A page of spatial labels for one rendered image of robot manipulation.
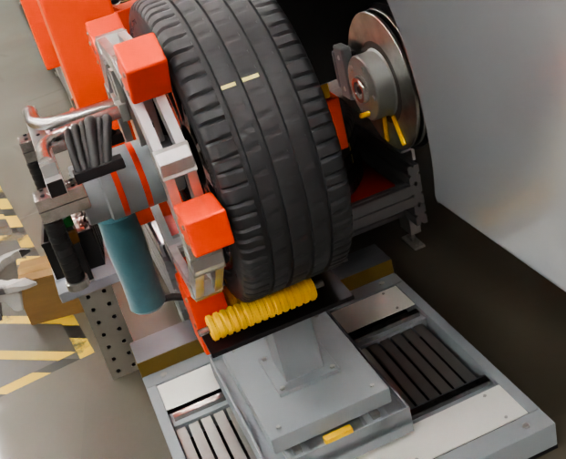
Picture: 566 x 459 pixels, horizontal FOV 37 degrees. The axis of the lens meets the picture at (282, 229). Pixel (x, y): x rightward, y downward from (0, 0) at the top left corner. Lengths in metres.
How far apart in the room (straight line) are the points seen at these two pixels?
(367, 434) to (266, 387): 0.27
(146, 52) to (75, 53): 0.68
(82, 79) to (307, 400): 0.95
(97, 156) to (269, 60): 0.35
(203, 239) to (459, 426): 0.90
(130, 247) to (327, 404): 0.58
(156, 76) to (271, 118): 0.21
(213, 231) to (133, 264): 0.51
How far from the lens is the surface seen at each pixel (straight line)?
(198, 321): 1.86
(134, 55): 1.47
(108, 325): 2.57
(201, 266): 1.56
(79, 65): 2.14
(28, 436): 2.62
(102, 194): 1.69
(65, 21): 2.12
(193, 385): 2.39
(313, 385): 2.03
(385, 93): 1.83
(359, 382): 2.01
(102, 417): 2.55
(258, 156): 1.45
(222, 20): 1.55
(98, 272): 2.30
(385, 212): 2.68
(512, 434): 2.04
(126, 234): 1.88
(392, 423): 2.01
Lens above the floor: 1.51
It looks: 29 degrees down
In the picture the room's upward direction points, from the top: 15 degrees counter-clockwise
